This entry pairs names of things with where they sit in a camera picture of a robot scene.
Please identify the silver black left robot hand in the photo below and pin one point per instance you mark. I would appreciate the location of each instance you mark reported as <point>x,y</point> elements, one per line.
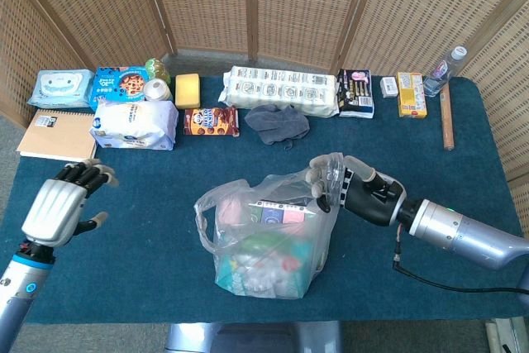
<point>53,212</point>

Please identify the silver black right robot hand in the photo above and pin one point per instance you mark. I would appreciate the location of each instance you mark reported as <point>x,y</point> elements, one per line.
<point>372,200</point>

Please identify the clear plastic shopping bag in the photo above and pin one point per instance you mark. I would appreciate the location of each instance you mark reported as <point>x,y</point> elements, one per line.
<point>264,262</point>

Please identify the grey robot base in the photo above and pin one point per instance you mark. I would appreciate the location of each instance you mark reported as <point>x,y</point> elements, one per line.
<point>248,336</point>

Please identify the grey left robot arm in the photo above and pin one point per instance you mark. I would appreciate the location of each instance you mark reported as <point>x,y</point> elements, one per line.
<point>20,287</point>

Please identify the multicolour box in bag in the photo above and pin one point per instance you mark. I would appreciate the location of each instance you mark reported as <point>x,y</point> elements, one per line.
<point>281,213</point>

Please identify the teal snack package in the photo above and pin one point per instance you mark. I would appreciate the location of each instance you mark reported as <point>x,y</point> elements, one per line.
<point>235,278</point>

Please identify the brown spiral notebook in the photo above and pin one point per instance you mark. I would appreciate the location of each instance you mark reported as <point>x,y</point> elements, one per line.
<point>58,138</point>

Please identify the blue carpet table cover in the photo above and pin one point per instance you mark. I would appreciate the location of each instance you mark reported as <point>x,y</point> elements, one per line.
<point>144,245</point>

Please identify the dark battery package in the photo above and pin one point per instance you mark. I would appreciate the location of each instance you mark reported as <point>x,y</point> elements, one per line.
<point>356,94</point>

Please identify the wooden stick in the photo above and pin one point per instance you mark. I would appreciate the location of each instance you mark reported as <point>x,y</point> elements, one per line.
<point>447,121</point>

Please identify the yellow box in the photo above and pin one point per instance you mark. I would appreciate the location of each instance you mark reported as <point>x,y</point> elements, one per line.
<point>411,96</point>

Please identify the small white box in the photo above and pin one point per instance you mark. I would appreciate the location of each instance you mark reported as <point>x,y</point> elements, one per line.
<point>389,87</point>

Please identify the white lavender tissue pack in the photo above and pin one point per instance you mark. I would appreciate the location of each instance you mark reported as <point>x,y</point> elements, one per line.
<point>132,125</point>

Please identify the grey cloth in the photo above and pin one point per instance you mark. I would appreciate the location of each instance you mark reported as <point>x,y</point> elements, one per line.
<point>277,123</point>

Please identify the light blue wet wipes pack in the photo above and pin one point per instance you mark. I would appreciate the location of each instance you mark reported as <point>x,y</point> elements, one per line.
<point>58,88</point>

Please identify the long white paper roll pack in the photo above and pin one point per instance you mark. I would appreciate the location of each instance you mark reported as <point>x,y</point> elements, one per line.
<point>281,90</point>

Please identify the clear water bottle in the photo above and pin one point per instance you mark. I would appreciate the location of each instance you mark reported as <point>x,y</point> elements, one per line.
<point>440,74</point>

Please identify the blue cookie package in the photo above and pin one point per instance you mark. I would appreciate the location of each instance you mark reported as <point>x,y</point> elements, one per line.
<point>120,84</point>

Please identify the brown chocolate cookie box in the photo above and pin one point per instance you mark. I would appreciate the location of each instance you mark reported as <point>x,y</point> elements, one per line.
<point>211,121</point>

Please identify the yellow sponge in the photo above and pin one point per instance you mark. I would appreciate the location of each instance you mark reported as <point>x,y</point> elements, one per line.
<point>188,90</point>

